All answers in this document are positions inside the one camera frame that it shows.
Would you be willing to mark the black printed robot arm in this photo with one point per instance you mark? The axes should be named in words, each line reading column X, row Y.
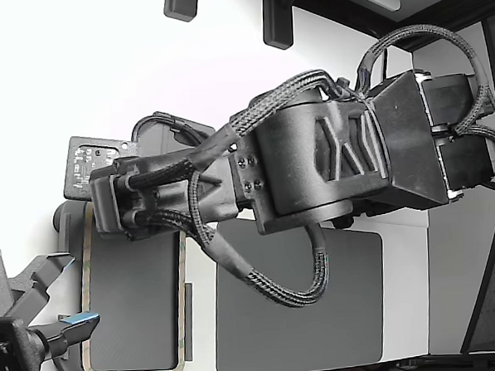
column 296, row 170

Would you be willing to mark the dark grey box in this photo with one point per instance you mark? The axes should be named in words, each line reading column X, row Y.
column 154, row 142

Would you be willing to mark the dark textured tray pad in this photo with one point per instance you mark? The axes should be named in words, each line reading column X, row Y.
column 301, row 340

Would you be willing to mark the grey frame holder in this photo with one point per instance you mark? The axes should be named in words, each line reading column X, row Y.
column 133, row 303

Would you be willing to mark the black camera mount with board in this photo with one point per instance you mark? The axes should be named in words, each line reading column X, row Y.
column 7, row 360

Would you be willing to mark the black plate camera module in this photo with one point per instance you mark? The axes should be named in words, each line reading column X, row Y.
column 80, row 161

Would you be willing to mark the short black bracket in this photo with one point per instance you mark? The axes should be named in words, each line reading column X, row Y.
column 180, row 4

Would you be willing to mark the long black bracket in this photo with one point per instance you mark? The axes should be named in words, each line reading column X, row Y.
column 276, row 22

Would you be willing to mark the black edge rail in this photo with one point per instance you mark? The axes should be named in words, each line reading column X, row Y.
column 448, row 364

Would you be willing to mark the black enclosure post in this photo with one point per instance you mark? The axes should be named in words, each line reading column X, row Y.
column 485, row 281

